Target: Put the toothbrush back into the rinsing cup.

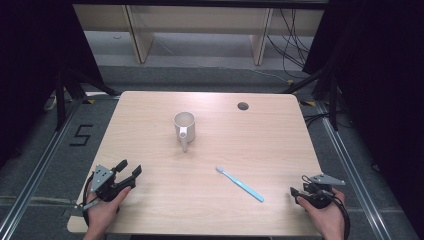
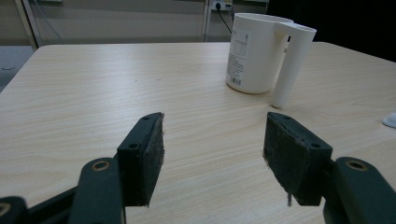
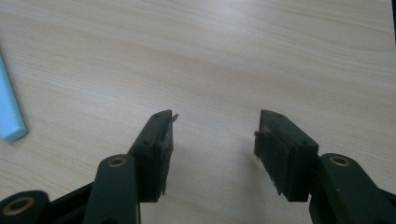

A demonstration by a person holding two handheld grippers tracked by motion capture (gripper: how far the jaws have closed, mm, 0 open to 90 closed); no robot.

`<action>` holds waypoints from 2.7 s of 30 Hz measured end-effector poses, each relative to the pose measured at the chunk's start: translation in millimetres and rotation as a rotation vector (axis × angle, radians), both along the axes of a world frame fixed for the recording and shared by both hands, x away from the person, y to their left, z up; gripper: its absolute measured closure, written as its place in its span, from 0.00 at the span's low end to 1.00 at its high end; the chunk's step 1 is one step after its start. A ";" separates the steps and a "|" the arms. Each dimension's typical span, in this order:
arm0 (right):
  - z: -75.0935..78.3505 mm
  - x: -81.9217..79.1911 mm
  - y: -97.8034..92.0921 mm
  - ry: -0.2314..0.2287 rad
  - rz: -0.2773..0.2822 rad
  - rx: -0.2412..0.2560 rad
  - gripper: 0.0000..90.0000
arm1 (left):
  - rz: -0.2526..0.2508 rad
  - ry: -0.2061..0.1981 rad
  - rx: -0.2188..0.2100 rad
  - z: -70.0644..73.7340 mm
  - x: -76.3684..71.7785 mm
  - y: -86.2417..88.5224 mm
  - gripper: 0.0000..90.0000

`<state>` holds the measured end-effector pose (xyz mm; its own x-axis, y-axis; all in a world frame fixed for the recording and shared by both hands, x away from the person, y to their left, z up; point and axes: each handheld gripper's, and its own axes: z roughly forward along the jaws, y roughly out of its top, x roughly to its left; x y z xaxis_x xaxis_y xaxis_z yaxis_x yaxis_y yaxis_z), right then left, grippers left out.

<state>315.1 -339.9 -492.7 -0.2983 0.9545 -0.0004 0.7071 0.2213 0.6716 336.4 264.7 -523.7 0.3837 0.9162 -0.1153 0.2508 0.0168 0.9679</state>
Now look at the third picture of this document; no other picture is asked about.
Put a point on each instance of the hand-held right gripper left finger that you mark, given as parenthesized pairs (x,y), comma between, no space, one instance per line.
(152,155)

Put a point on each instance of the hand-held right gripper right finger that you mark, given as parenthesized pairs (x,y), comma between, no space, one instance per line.
(289,158)

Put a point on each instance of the blue and white toothbrush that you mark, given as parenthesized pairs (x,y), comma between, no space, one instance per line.
(7,109)

